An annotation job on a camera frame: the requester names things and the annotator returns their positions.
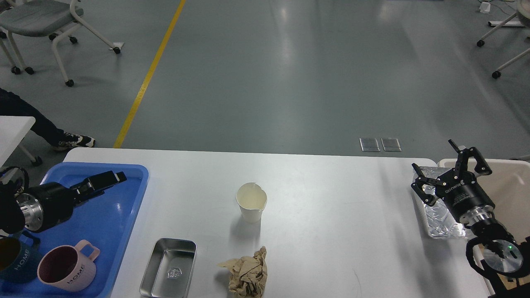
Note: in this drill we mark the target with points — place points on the pink ribbed mug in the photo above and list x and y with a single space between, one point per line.
69 268

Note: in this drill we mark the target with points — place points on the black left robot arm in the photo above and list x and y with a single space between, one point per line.
11 216

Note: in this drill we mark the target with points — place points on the beige plastic bin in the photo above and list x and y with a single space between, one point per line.
509 188

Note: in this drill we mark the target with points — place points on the grey office chair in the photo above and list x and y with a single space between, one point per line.
42 18

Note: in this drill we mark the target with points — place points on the stainless steel rectangular tin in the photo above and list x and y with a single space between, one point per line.
169 270

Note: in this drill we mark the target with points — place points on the metal floor plate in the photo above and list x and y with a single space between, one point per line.
391 144
369 144

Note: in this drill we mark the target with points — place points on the right metal floor plate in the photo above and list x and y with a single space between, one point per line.
391 144

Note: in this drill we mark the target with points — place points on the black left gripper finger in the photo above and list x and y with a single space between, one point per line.
83 195
98 182

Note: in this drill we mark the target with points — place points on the aluminium foil tray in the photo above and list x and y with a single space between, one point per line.
437 221

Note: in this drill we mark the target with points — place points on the blue plastic tray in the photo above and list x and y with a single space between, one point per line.
106 221

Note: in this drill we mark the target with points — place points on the left metal floor plate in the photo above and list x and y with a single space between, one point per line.
369 144

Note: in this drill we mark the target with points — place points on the person in dark trousers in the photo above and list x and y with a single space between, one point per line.
13 105

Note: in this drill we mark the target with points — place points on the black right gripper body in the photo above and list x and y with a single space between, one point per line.
465 199

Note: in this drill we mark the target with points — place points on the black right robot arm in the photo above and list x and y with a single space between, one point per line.
494 251

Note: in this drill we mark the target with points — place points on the white side table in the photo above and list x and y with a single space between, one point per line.
12 131

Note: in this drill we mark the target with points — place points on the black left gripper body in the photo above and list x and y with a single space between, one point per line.
46 206

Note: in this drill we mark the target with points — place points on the dark blue mug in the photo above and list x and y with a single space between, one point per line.
19 257

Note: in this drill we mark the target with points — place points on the crumpled brown paper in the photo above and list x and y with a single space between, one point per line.
248 274

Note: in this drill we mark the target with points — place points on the white paper cup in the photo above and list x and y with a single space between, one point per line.
252 200

